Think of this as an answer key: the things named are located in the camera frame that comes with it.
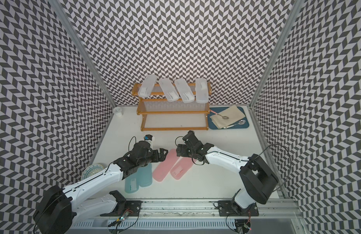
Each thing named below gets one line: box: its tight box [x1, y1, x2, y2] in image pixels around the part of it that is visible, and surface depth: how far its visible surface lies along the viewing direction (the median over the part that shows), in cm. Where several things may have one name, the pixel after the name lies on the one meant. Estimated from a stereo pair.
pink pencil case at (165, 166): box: [152, 149, 180, 183], surface depth 86 cm
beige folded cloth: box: [209, 104, 246, 130], surface depth 113 cm
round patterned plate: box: [80, 163, 104, 181], surface depth 83 cm
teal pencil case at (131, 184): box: [124, 173, 140, 194], surface depth 80 cm
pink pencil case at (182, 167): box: [169, 156, 197, 180], surface depth 86 cm
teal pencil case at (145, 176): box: [137, 162, 153, 188], surface depth 84 cm
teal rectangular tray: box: [207, 106, 250, 130], surface depth 107 cm
